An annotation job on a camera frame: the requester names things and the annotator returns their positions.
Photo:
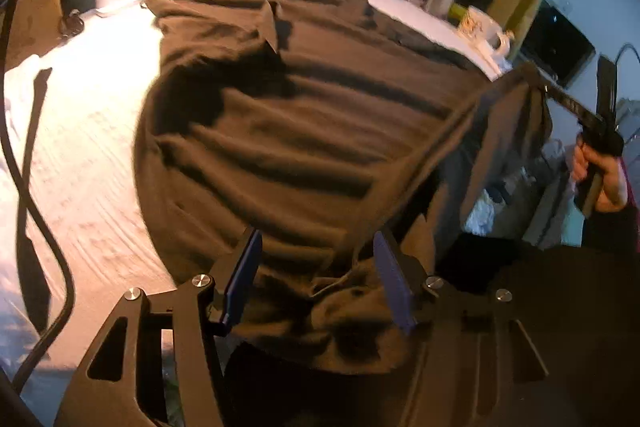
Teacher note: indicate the cream ceramic mug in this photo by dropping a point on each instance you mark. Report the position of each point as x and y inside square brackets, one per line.
[485, 34]

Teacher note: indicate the person's right hand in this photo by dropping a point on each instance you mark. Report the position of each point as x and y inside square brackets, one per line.
[613, 194]

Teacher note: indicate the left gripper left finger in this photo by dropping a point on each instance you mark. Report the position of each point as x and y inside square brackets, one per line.
[234, 277]

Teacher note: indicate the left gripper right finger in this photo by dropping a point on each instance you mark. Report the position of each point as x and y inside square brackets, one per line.
[403, 281]

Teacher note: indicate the white bed cover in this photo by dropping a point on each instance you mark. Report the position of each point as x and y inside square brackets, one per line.
[83, 178]

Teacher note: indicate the dark brown sweatshirt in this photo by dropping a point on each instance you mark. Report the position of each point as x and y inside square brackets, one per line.
[319, 122]

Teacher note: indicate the brown cardboard box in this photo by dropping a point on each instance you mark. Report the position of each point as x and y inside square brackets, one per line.
[35, 30]

